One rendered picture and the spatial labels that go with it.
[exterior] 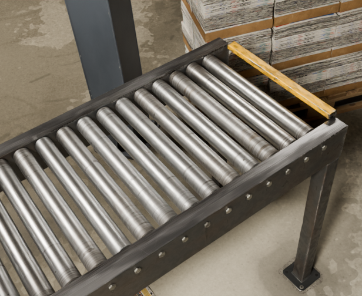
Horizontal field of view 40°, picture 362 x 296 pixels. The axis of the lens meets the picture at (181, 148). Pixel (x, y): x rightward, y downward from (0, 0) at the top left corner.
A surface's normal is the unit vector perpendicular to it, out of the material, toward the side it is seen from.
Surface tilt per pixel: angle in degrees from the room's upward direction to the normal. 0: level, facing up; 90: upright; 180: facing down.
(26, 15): 0
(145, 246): 0
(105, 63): 90
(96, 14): 90
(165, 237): 0
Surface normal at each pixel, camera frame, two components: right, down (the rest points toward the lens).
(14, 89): -0.07, -0.69
